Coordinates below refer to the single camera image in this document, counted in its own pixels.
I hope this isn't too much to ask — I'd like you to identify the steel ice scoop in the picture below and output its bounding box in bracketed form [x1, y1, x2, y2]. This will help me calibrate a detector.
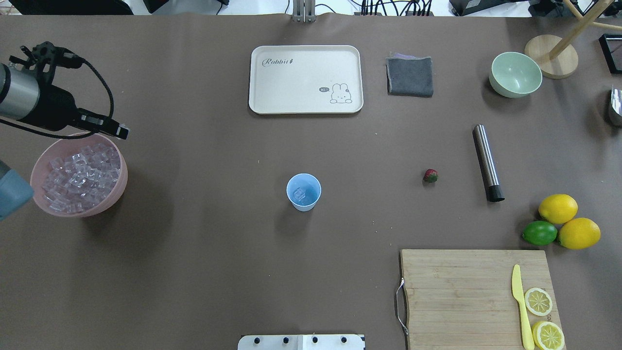
[607, 86, 622, 128]

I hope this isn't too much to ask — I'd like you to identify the wooden cup tree stand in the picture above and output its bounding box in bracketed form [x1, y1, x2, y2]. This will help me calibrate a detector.
[524, 0, 621, 79]

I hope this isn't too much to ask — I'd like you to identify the steel muddler with black tip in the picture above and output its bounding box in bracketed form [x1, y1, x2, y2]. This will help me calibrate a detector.
[473, 124, 506, 202]

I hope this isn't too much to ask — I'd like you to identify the black glass tray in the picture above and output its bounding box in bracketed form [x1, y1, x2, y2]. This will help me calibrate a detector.
[598, 34, 622, 74]

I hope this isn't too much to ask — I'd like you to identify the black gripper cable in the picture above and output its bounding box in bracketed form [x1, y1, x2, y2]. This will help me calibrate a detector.
[0, 58, 115, 140]

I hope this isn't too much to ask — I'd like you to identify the green lime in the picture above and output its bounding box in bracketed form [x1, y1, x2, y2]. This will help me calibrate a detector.
[521, 221, 558, 246]

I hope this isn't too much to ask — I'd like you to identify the red strawberry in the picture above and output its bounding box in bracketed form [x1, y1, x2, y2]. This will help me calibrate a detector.
[423, 169, 438, 183]

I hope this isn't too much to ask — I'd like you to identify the grey folded cloth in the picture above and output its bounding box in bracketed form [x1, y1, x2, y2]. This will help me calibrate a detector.
[386, 53, 434, 98]

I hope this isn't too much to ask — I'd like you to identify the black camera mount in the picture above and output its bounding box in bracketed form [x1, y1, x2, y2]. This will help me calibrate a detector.
[8, 41, 85, 86]

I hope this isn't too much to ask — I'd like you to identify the clear ice cube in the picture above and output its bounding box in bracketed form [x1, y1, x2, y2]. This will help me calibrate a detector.
[293, 188, 307, 206]

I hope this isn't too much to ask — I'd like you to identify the aluminium frame post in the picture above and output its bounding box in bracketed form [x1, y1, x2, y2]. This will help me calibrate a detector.
[291, 0, 317, 23]

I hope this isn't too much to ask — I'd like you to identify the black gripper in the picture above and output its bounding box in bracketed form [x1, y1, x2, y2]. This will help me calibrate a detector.
[29, 86, 130, 140]

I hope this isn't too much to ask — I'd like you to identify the lemon slice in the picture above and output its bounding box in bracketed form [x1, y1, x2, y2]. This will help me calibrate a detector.
[532, 321, 566, 350]
[524, 287, 553, 317]

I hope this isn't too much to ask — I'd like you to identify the light blue plastic cup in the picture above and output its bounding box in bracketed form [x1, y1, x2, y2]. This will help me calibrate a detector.
[286, 173, 322, 212]

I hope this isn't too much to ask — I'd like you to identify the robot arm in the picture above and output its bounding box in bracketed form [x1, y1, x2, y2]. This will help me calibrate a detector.
[1, 64, 129, 219]

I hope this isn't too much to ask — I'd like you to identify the pink bowl of ice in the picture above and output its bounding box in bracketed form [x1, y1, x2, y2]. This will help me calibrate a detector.
[30, 134, 128, 218]

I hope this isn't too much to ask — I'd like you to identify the cream rabbit tray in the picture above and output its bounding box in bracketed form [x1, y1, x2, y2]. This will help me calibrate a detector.
[248, 46, 364, 115]

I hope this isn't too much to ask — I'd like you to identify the bamboo cutting board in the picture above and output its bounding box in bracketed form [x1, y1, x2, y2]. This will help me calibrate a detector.
[396, 249, 554, 350]

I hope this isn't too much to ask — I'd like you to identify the mint green bowl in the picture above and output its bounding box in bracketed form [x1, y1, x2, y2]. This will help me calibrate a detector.
[488, 52, 543, 98]

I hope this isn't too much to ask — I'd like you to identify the yellow plastic knife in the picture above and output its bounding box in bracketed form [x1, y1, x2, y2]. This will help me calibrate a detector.
[511, 264, 535, 350]

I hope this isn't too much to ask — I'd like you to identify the yellow lemon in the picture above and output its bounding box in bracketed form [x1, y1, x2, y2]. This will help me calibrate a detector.
[557, 218, 602, 250]
[538, 193, 578, 225]

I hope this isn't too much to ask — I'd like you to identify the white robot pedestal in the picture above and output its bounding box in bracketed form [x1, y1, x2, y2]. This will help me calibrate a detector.
[237, 334, 366, 350]

